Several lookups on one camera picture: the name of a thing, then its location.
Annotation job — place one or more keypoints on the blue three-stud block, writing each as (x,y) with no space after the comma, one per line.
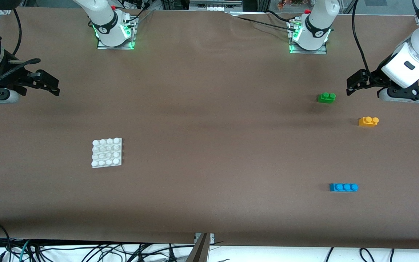
(342,187)

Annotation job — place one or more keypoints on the grey support beam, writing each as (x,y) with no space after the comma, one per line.
(199,253)

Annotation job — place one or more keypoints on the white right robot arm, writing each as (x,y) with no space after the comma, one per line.
(104,16)

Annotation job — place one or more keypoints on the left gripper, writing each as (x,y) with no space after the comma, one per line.
(373,79)

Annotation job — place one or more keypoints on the large table cover sheet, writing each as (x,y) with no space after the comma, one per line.
(209,127)

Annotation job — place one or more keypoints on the green two-stud block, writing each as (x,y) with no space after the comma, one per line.
(326,99)

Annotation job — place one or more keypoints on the yellow two-stud block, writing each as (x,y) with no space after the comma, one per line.
(366,123)

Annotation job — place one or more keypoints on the white studded base plate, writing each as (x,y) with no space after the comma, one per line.
(106,153)

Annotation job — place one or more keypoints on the white power strip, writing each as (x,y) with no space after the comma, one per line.
(213,6)

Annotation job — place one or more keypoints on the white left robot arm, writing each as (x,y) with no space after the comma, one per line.
(318,22)

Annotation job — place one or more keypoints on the silver table clamp bracket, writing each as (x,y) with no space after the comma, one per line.
(212,238)

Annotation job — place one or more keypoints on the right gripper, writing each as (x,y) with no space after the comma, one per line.
(12,75)

